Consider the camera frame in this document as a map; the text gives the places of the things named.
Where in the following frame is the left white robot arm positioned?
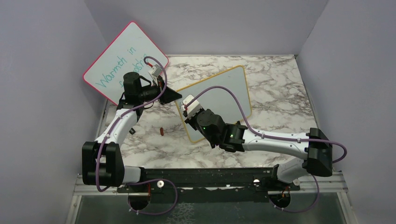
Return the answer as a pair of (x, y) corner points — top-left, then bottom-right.
(82, 72), (182, 192)

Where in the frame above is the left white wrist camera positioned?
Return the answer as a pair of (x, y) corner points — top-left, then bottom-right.
(148, 64), (163, 81)

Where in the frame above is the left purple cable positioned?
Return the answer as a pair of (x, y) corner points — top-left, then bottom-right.
(95, 56), (179, 216)

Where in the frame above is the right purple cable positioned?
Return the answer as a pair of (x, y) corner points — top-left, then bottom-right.
(185, 85), (348, 214)

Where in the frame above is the purple cable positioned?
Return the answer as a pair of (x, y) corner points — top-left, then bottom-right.
(95, 56), (179, 216)
(185, 85), (348, 214)

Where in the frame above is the pink framed whiteboard with writing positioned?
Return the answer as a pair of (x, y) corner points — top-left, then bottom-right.
(83, 22), (169, 105)

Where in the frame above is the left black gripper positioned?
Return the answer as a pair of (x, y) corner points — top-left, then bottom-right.
(138, 77), (182, 105)

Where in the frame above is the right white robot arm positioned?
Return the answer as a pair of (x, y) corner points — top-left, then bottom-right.
(183, 109), (332, 190)

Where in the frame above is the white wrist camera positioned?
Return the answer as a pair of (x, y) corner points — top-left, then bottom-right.
(148, 64), (163, 81)
(180, 94), (202, 118)

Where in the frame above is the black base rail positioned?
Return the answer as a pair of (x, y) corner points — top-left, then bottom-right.
(117, 168), (300, 208)

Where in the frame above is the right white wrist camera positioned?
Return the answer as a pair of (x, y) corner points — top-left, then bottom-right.
(180, 94), (202, 118)

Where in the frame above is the yellow framed whiteboard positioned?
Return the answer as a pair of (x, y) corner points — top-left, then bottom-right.
(175, 65), (252, 143)

